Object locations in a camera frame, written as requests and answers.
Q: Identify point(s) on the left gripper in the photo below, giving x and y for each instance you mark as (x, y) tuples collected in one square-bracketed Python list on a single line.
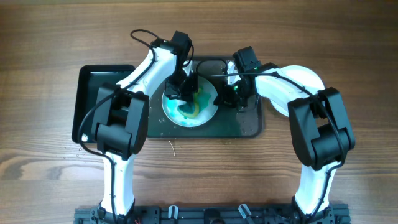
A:
[(179, 92)]

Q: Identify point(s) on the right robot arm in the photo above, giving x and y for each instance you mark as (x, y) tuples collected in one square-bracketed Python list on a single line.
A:
[(319, 125)]

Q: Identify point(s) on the black serving tray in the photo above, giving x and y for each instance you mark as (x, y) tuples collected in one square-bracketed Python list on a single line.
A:
[(225, 123)]

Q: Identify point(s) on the white plate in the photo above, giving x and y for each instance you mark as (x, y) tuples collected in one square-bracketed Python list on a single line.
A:
[(207, 108), (284, 92)]

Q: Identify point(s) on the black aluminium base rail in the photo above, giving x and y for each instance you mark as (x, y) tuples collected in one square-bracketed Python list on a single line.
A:
[(277, 213)]

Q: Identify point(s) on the green yellow sponge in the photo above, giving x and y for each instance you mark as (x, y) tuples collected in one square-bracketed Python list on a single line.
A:
[(191, 109)]

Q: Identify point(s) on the black water basin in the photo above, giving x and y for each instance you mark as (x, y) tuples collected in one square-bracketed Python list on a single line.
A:
[(90, 78)]

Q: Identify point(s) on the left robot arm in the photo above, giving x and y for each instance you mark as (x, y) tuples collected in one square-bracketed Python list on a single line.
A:
[(121, 118)]

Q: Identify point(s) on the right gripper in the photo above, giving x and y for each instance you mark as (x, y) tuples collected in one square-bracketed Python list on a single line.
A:
[(229, 98)]

